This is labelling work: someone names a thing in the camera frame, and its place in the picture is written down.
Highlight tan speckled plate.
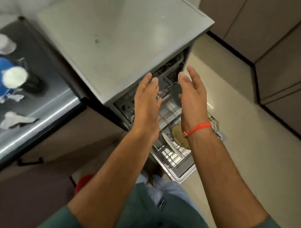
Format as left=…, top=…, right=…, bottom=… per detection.
left=172, top=124, right=191, bottom=151

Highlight black cabinet handle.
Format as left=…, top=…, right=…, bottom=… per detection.
left=17, top=157, right=45, bottom=167

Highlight white patterned ceramic jar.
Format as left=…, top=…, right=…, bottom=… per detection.
left=0, top=34, right=17, bottom=55

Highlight green shirt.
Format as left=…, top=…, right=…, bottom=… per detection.
left=37, top=182, right=283, bottom=228

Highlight person's right hand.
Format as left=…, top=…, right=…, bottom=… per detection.
left=177, top=65, right=211, bottom=136

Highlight red plastic bucket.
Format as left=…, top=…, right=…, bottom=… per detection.
left=74, top=174, right=95, bottom=196

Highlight person's left hand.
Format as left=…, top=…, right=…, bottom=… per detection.
left=130, top=72, right=163, bottom=142

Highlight silver dishwasher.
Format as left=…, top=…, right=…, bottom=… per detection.
left=34, top=0, right=229, bottom=184

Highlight person's left forearm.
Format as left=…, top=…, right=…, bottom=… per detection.
left=67, top=129, right=158, bottom=228

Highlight white plate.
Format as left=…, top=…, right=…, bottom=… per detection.
left=161, top=131, right=182, bottom=161

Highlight blue frying pan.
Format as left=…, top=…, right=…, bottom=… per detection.
left=0, top=57, right=15, bottom=97

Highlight orange thread wristband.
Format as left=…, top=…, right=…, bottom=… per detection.
left=182, top=122, right=212, bottom=139

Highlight large black steel cup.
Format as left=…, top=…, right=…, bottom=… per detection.
left=2, top=58, right=45, bottom=95

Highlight grey speckled plate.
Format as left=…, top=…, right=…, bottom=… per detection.
left=170, top=82, right=184, bottom=108

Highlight person's right forearm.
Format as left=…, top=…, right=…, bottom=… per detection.
left=185, top=127, right=270, bottom=228

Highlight white paper scraps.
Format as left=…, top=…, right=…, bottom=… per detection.
left=0, top=93, right=40, bottom=130

